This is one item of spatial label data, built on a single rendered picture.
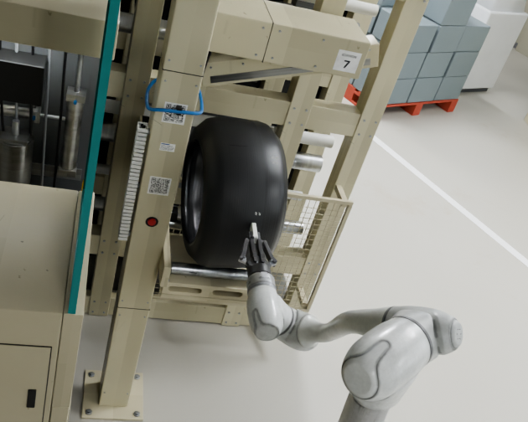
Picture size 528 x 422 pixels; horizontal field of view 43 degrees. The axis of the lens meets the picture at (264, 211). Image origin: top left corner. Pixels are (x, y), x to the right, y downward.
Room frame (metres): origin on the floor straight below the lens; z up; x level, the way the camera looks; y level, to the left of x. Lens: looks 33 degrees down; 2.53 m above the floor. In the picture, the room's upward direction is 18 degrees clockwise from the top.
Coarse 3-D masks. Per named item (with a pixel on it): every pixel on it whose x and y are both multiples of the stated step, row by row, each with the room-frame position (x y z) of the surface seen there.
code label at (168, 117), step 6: (168, 102) 1.94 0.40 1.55; (168, 108) 1.94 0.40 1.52; (174, 108) 1.95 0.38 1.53; (186, 108) 1.96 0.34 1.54; (168, 114) 1.94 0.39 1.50; (174, 114) 1.95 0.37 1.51; (162, 120) 1.94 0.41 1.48; (168, 120) 1.94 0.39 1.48; (174, 120) 1.95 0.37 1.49; (180, 120) 1.95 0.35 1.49
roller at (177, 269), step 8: (176, 264) 1.93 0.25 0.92; (184, 264) 1.94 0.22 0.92; (192, 264) 1.96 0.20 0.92; (176, 272) 1.91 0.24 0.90; (184, 272) 1.92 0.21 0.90; (192, 272) 1.93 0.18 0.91; (200, 272) 1.94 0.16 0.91; (208, 272) 1.95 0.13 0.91; (216, 272) 1.96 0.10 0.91; (224, 272) 1.98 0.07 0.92; (232, 272) 1.99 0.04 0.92; (240, 272) 2.00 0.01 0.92
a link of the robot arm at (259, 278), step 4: (256, 272) 1.63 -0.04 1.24; (260, 272) 1.63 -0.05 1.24; (264, 272) 1.64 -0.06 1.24; (252, 276) 1.62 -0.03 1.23; (256, 276) 1.61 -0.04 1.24; (260, 276) 1.61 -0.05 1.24; (264, 276) 1.62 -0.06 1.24; (268, 276) 1.63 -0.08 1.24; (272, 276) 1.64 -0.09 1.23; (248, 280) 1.62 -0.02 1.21; (252, 280) 1.60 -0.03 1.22; (256, 280) 1.60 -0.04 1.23; (260, 280) 1.60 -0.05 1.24; (264, 280) 1.60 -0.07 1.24; (268, 280) 1.61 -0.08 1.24; (272, 280) 1.62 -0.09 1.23; (248, 284) 1.60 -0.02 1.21; (252, 284) 1.59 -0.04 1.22; (256, 284) 1.58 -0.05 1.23; (260, 284) 1.58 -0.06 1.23; (264, 284) 1.59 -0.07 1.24; (268, 284) 1.59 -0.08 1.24; (272, 284) 1.60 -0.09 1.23; (248, 288) 1.59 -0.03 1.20
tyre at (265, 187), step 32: (224, 128) 2.08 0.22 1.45; (256, 128) 2.14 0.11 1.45; (192, 160) 2.30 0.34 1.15; (224, 160) 1.95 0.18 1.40; (256, 160) 1.99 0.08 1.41; (192, 192) 2.28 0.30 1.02; (224, 192) 1.87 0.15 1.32; (256, 192) 1.92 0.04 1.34; (192, 224) 2.18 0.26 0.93; (224, 224) 1.84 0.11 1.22; (256, 224) 1.88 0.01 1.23; (192, 256) 1.92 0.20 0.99; (224, 256) 1.86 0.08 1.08
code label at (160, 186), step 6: (150, 180) 1.94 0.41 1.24; (156, 180) 1.94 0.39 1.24; (162, 180) 1.95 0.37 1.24; (168, 180) 1.96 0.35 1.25; (150, 186) 1.94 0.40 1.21; (156, 186) 1.94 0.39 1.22; (162, 186) 1.95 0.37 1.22; (168, 186) 1.96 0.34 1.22; (150, 192) 1.94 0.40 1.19; (156, 192) 1.95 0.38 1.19; (162, 192) 1.95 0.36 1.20; (168, 192) 1.96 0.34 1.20
